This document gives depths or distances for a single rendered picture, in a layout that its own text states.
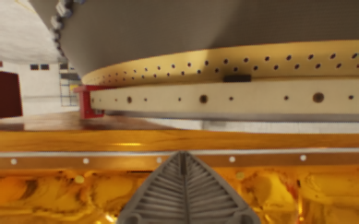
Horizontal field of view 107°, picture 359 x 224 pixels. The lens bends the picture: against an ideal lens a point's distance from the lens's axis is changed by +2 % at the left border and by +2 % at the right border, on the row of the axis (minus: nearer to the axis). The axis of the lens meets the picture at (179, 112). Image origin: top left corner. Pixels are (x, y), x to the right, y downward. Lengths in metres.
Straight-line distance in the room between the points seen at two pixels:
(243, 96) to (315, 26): 0.14
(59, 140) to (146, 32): 0.28
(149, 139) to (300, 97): 0.26
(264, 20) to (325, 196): 0.36
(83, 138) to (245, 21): 0.36
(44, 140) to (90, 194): 0.15
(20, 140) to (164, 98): 0.32
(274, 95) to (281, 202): 0.21
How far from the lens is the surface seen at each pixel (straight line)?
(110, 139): 0.32
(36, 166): 0.43
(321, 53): 0.32
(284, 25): 0.28
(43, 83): 8.30
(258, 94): 0.23
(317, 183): 0.43
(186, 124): 0.28
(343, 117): 0.38
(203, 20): 0.26
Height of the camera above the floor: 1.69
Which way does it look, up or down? 5 degrees up
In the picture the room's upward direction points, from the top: 179 degrees clockwise
